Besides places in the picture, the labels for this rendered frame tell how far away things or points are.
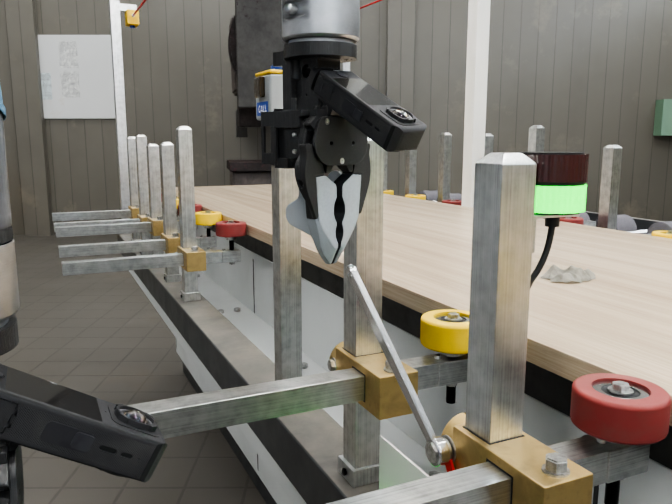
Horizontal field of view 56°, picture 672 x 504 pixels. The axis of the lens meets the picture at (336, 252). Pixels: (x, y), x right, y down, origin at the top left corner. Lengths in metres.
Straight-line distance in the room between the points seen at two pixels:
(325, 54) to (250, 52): 5.69
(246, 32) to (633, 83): 4.47
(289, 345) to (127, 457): 0.65
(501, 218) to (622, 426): 0.20
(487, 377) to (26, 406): 0.35
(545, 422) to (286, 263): 0.43
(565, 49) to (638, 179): 1.75
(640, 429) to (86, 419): 0.43
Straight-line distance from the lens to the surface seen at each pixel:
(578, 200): 0.55
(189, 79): 7.72
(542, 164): 0.54
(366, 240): 0.74
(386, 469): 0.73
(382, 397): 0.72
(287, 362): 1.03
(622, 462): 0.63
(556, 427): 0.84
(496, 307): 0.53
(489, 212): 0.53
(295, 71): 0.65
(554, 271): 1.08
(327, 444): 0.93
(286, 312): 1.00
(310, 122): 0.60
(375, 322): 0.59
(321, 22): 0.61
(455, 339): 0.76
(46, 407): 0.37
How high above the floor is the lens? 1.12
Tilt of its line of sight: 10 degrees down
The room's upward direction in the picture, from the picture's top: straight up
